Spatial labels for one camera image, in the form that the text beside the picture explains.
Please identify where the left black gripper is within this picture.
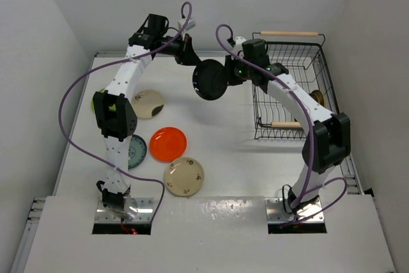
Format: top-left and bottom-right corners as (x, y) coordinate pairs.
(158, 33), (202, 66)

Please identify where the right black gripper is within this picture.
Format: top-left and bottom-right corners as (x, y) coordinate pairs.
(220, 53), (255, 86)

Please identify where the cream plate with black patch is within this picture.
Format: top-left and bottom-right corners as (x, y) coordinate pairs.
(131, 90), (165, 120)

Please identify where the yellow patterned plate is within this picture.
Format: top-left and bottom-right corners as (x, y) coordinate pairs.
(310, 90), (325, 107)

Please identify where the blue patterned plate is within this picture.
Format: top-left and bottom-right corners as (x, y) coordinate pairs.
(128, 134), (147, 169)

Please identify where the cream plate with flowers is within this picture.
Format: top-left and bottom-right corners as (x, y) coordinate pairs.
(164, 157), (205, 197)

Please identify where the green plate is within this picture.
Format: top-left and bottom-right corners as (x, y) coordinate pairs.
(91, 88), (105, 114)

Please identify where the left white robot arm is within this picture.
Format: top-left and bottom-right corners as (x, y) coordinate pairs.
(93, 14), (200, 210)

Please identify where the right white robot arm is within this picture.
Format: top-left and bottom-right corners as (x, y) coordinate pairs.
(228, 36), (351, 213)

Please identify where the orange plate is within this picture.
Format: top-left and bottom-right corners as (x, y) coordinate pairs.
(149, 127), (187, 162)

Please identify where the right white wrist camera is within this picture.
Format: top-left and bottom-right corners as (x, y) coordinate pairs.
(227, 36), (247, 49)

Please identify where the black wire dish rack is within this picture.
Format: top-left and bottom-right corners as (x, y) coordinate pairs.
(249, 31), (339, 141)

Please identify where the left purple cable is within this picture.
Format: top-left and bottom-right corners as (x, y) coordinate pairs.
(57, 1), (194, 222)

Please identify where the purple cable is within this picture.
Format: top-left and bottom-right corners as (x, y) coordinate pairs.
(57, 1), (194, 222)
(215, 24), (348, 228)

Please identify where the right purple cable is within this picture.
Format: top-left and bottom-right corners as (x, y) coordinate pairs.
(215, 24), (348, 228)

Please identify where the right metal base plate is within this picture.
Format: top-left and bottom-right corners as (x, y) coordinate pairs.
(265, 198), (325, 224)

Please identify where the metal base plate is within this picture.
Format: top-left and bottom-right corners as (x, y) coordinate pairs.
(265, 198), (325, 224)
(94, 198), (153, 224)

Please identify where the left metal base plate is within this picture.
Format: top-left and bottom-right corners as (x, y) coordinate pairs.
(94, 198), (153, 224)

